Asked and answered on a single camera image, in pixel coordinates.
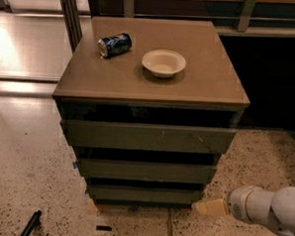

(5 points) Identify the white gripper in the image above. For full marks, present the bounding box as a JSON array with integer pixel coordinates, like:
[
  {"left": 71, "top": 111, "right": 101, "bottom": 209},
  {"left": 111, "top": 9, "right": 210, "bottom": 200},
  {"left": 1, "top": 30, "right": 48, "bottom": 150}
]
[{"left": 191, "top": 185, "right": 275, "bottom": 226}]

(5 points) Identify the grey drawer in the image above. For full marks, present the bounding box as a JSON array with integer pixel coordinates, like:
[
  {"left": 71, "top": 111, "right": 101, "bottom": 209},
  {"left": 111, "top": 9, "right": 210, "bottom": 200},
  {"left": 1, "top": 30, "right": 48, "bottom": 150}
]
[
  {"left": 77, "top": 159, "right": 216, "bottom": 183},
  {"left": 87, "top": 185, "right": 203, "bottom": 204},
  {"left": 60, "top": 120, "right": 236, "bottom": 154}
]

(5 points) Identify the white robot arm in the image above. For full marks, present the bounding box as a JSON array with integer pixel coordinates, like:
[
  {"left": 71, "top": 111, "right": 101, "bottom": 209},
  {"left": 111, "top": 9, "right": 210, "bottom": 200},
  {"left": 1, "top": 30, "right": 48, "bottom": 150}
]
[{"left": 191, "top": 185, "right": 295, "bottom": 236}]

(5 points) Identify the grey bottom drawer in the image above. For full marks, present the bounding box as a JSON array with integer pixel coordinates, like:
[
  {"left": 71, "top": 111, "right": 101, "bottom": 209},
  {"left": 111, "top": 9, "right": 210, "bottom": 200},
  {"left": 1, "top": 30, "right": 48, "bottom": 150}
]
[{"left": 87, "top": 185, "right": 203, "bottom": 204}]

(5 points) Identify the grey drawer cabinet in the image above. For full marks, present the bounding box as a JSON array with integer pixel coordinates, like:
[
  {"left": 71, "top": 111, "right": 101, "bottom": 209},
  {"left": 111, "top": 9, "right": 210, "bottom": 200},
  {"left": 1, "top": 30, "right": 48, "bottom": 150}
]
[{"left": 52, "top": 17, "right": 249, "bottom": 207}]

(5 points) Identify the grey top drawer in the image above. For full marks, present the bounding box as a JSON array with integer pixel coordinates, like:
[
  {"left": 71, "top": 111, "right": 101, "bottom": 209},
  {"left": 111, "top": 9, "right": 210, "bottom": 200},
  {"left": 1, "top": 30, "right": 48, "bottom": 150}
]
[{"left": 60, "top": 120, "right": 236, "bottom": 154}]

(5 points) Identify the small black floor marker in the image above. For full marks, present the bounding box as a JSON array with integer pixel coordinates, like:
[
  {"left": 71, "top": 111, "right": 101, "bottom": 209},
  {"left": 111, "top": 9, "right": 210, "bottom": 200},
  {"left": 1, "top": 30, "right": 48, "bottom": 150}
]
[{"left": 96, "top": 225, "right": 112, "bottom": 231}]

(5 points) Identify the blue tape piece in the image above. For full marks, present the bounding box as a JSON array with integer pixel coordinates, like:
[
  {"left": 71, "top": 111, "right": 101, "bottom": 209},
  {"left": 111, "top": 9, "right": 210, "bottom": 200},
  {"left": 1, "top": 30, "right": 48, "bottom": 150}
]
[{"left": 72, "top": 162, "right": 78, "bottom": 169}]

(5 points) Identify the white bowl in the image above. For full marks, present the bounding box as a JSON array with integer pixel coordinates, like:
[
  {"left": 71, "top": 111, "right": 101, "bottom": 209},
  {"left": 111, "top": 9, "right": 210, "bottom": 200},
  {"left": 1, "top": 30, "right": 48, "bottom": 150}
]
[{"left": 142, "top": 50, "right": 186, "bottom": 78}]

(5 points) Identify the black bar on floor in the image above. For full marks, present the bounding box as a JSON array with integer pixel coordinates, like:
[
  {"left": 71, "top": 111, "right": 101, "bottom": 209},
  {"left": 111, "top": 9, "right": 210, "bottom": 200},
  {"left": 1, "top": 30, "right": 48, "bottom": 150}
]
[{"left": 20, "top": 210, "right": 42, "bottom": 236}]

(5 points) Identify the blue soda can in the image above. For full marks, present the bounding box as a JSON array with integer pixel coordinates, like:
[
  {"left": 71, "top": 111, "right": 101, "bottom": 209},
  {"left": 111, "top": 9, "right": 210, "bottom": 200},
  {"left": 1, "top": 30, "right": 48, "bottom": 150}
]
[{"left": 98, "top": 33, "right": 132, "bottom": 59}]

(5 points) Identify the metal railing shelf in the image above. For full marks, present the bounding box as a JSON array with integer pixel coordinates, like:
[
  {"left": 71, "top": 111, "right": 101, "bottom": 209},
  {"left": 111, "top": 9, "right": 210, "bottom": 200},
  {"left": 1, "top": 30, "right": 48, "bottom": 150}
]
[{"left": 88, "top": 0, "right": 295, "bottom": 38}]

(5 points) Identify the metal window frame post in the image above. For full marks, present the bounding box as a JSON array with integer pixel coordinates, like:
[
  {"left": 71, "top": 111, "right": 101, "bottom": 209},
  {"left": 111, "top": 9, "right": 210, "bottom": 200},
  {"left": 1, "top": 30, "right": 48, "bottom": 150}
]
[{"left": 59, "top": 0, "right": 82, "bottom": 52}]

